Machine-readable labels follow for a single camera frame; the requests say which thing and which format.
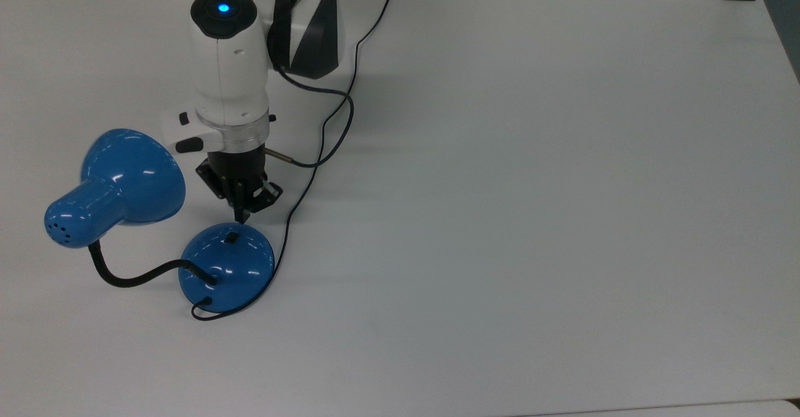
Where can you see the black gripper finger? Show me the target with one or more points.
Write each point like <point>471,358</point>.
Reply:
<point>238,204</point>
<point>246,201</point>

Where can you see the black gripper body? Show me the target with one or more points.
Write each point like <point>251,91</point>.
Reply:
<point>237,167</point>

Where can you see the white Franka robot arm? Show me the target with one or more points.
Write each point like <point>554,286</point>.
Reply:
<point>234,60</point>

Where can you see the blue gooseneck desk lamp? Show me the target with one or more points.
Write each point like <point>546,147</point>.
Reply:
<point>228,267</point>

